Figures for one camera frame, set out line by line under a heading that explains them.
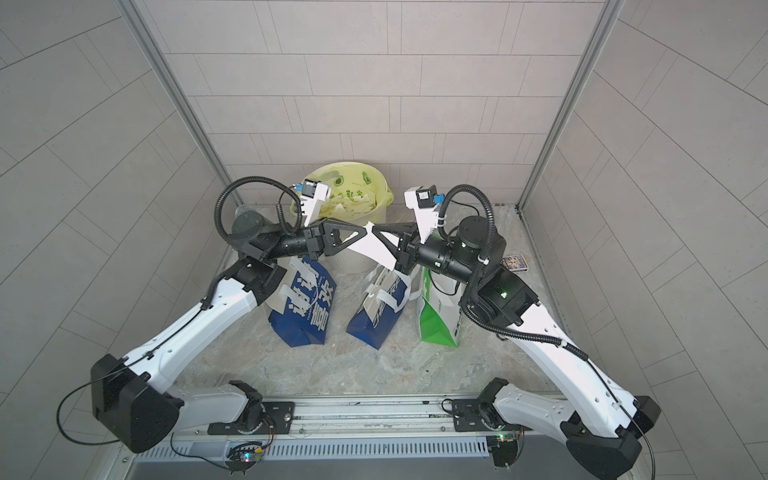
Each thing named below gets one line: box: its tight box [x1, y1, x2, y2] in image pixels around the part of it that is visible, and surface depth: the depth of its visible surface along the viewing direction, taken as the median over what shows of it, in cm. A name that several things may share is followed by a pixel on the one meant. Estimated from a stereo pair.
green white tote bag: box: [419, 267, 461, 347], surface depth 74 cm
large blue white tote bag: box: [268, 257, 337, 347], surface depth 80 cm
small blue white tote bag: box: [346, 265, 423, 350], surface depth 80 cm
